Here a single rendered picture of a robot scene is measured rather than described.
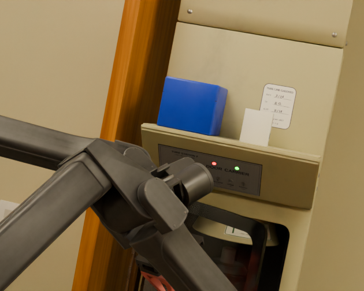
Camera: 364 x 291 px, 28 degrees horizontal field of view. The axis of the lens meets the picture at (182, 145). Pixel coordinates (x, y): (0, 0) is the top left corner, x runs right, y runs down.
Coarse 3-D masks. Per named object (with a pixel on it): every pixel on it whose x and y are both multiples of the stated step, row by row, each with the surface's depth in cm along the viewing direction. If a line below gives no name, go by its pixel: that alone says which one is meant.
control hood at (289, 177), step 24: (144, 144) 132; (168, 144) 130; (192, 144) 128; (216, 144) 126; (240, 144) 125; (264, 168) 127; (288, 168) 125; (312, 168) 124; (240, 192) 134; (264, 192) 132; (288, 192) 130; (312, 192) 128
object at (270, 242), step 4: (260, 220) 141; (268, 224) 142; (272, 224) 144; (268, 228) 142; (272, 228) 143; (268, 232) 142; (272, 232) 143; (276, 232) 145; (268, 236) 141; (272, 236) 142; (276, 236) 144; (268, 240) 141; (272, 240) 142; (276, 240) 144; (268, 244) 141; (272, 244) 142; (276, 244) 143
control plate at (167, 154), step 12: (168, 156) 132; (180, 156) 131; (192, 156) 130; (204, 156) 129; (216, 156) 128; (216, 168) 131; (228, 168) 130; (240, 168) 129; (252, 168) 128; (216, 180) 133; (228, 180) 132; (240, 180) 131; (252, 180) 130; (252, 192) 133
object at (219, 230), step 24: (192, 216) 130; (216, 216) 125; (240, 216) 122; (216, 240) 125; (240, 240) 121; (264, 240) 117; (216, 264) 124; (240, 264) 120; (144, 288) 137; (240, 288) 120
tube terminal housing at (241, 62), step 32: (192, 32) 138; (224, 32) 137; (192, 64) 139; (224, 64) 137; (256, 64) 136; (288, 64) 135; (320, 64) 133; (256, 96) 136; (320, 96) 133; (224, 128) 137; (320, 128) 134; (224, 192) 137; (288, 224) 135; (288, 256) 135; (288, 288) 135
